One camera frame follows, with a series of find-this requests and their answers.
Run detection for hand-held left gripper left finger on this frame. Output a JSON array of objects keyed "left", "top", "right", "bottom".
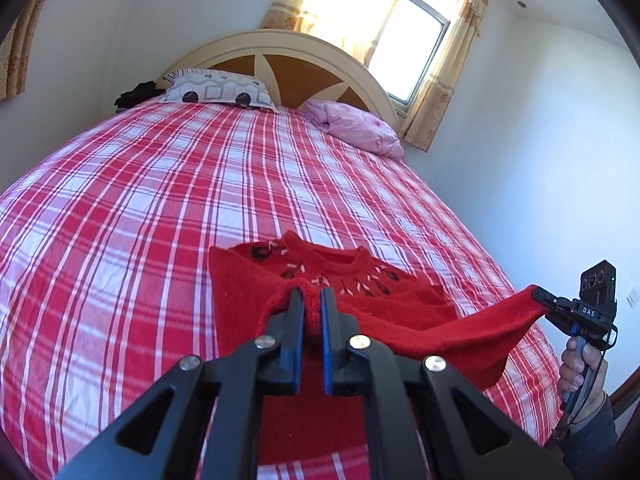
[{"left": 56, "top": 287, "right": 307, "bottom": 480}]

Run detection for window behind headboard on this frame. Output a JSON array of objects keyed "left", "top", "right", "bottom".
[{"left": 367, "top": 0, "right": 466, "bottom": 106}]

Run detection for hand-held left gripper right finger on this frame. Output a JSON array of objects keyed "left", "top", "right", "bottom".
[{"left": 320, "top": 287, "right": 576, "bottom": 480}]

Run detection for bed with red plaid sheet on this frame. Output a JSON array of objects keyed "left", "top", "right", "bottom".
[{"left": 0, "top": 97, "right": 566, "bottom": 480}]

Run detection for person's right hand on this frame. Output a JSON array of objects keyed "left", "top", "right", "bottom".
[{"left": 557, "top": 342, "right": 610, "bottom": 423}]

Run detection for cream and brown headboard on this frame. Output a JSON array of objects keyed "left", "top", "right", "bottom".
[{"left": 156, "top": 29, "right": 401, "bottom": 133}]

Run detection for red knitted sweater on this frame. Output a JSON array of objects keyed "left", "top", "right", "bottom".
[{"left": 207, "top": 230, "right": 548, "bottom": 466}]

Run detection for beige floral curtain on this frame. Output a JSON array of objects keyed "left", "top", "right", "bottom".
[
  {"left": 402, "top": 0, "right": 493, "bottom": 153},
  {"left": 260, "top": 0, "right": 418, "bottom": 68},
  {"left": 0, "top": 0, "right": 51, "bottom": 103}
]

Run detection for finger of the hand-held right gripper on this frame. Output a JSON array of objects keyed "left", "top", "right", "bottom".
[
  {"left": 532, "top": 286, "right": 571, "bottom": 309},
  {"left": 546, "top": 309, "right": 576, "bottom": 334}
]

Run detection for person's right forearm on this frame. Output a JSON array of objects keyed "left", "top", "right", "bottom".
[{"left": 550, "top": 394, "right": 619, "bottom": 480}]

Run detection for pink pillow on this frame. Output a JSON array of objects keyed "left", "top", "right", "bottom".
[{"left": 300, "top": 99, "right": 405, "bottom": 161}]

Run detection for dark cloth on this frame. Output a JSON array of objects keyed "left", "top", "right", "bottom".
[{"left": 114, "top": 80, "right": 166, "bottom": 111}]

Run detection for white patterned pillow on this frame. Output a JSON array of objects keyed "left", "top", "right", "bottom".
[{"left": 159, "top": 67, "right": 280, "bottom": 113}]

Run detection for brown wooden furniture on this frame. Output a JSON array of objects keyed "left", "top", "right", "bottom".
[{"left": 611, "top": 374, "right": 640, "bottom": 418}]

